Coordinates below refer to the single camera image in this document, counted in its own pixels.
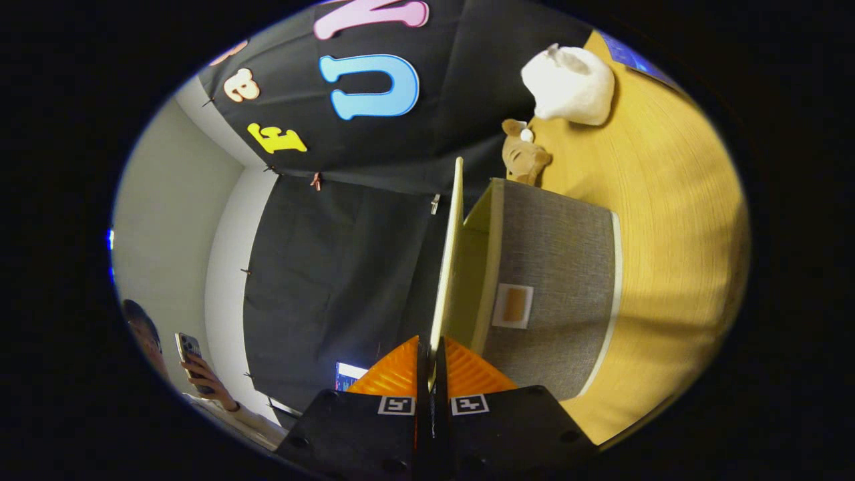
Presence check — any brown striped plush toy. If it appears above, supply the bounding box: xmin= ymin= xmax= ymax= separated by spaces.
xmin=501 ymin=119 xmax=553 ymax=186

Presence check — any white plush toy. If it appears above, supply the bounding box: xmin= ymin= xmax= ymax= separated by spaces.
xmin=520 ymin=43 xmax=616 ymax=127

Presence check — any smartphone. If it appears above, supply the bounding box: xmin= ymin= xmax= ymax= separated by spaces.
xmin=175 ymin=332 xmax=216 ymax=395

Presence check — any blue book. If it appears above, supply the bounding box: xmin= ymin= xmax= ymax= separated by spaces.
xmin=598 ymin=30 xmax=683 ymax=92

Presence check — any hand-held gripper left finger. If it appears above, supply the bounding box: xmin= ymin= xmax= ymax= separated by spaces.
xmin=274 ymin=335 xmax=432 ymax=481

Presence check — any black backdrop cloth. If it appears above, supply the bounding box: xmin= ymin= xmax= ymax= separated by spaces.
xmin=197 ymin=0 xmax=595 ymax=428

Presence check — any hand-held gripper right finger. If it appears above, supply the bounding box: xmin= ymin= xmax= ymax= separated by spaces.
xmin=431 ymin=336 xmax=599 ymax=481

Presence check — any lit computer screen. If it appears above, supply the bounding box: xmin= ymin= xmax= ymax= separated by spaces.
xmin=335 ymin=362 xmax=369 ymax=392

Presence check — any grey fabric storage box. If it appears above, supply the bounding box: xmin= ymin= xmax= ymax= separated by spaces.
xmin=431 ymin=157 xmax=623 ymax=402

